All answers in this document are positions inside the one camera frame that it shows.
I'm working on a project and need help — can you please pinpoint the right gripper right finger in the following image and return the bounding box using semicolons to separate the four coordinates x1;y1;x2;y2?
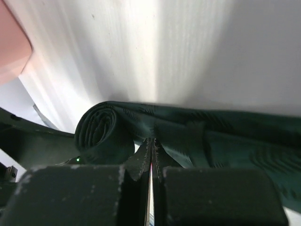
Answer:
151;139;289;226

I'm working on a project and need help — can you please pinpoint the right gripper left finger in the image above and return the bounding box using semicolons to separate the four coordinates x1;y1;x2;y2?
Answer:
0;139;151;226

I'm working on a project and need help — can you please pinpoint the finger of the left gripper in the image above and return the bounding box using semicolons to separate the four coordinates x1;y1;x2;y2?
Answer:
0;108;80;170

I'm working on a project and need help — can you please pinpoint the dark green tie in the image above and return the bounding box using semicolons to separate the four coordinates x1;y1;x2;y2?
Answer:
74;101;301;212

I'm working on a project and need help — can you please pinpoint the pink compartment tray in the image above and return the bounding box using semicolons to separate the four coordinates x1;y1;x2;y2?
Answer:
0;0;32;85

